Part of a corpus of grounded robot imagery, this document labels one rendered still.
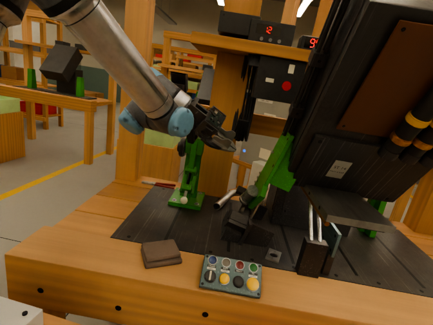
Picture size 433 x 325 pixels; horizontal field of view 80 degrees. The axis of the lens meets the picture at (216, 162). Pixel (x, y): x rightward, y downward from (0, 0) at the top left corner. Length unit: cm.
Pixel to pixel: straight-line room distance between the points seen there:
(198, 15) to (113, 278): 1086
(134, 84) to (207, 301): 52
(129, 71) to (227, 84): 62
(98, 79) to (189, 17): 457
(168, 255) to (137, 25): 88
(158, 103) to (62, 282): 50
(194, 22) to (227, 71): 1014
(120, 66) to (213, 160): 71
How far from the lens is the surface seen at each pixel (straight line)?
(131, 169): 126
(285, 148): 76
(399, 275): 105
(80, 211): 104
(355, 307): 82
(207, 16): 1119
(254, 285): 69
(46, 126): 612
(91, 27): 52
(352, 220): 69
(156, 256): 72
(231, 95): 111
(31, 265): 82
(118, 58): 54
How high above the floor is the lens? 137
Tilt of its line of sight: 17 degrees down
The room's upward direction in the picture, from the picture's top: 10 degrees clockwise
